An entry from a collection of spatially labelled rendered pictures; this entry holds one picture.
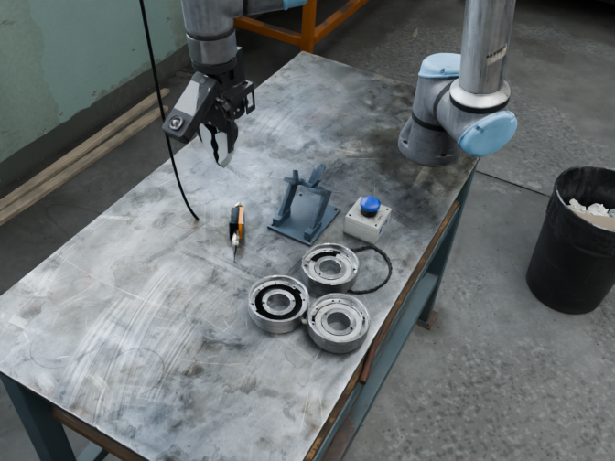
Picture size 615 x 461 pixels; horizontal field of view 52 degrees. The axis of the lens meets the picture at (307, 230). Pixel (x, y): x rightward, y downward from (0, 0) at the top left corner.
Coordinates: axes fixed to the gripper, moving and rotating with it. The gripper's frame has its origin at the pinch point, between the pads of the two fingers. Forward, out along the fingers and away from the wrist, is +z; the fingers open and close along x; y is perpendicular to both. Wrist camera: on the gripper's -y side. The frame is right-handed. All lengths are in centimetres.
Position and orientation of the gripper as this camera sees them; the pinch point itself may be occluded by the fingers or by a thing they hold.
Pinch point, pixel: (219, 163)
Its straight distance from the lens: 113.2
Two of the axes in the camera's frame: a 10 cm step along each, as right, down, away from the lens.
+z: 0.1, 7.2, 6.9
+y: 5.5, -5.8, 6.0
